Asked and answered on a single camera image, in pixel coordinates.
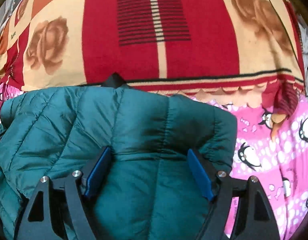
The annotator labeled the dark green puffer jacket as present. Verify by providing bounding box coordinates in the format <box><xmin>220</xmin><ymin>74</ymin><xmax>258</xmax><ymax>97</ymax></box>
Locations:
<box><xmin>0</xmin><ymin>86</ymin><xmax>237</xmax><ymax>239</ymax></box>

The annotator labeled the pink penguin bed sheet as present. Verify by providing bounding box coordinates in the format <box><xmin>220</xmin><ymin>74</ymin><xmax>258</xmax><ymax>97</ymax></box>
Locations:
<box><xmin>0</xmin><ymin>98</ymin><xmax>308</xmax><ymax>239</ymax></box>

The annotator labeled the red beige rose blanket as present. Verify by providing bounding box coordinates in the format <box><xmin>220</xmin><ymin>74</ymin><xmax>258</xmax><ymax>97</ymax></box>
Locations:
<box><xmin>0</xmin><ymin>0</ymin><xmax>304</xmax><ymax>128</ymax></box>

